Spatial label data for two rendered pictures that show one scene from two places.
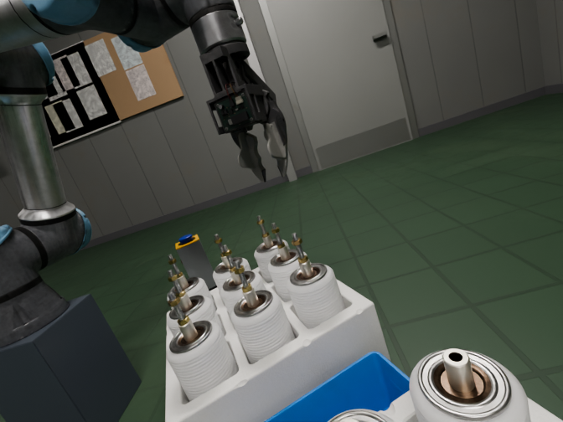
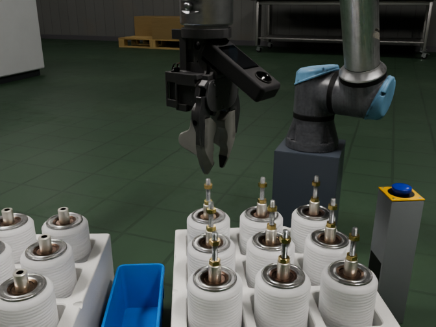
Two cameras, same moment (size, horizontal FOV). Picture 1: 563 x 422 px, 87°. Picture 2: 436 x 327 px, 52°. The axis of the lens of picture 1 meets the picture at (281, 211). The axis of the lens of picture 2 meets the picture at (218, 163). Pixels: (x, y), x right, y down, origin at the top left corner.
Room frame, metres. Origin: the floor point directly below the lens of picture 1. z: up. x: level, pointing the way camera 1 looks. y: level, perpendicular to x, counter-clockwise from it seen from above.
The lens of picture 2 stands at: (0.68, -0.64, 0.70)
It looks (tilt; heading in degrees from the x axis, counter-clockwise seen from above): 20 degrees down; 103
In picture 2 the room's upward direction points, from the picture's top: straight up
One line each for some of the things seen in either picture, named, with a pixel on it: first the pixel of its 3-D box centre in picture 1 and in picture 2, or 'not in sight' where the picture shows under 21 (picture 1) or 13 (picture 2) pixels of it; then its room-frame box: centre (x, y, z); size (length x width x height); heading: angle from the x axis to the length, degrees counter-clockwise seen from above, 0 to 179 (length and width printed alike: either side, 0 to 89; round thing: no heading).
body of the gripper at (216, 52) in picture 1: (237, 91); (202, 70); (0.50, 0.00, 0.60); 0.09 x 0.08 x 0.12; 155
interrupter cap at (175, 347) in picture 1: (191, 336); (208, 215); (0.45, 0.22, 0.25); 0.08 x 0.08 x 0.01
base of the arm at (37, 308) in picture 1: (21, 306); (312, 128); (0.66, 0.64, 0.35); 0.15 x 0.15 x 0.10
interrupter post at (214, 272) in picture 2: (306, 268); (215, 272); (0.52, -0.01, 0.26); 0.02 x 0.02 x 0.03
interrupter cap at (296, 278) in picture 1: (308, 274); (215, 278); (0.52, -0.01, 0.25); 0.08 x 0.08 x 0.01
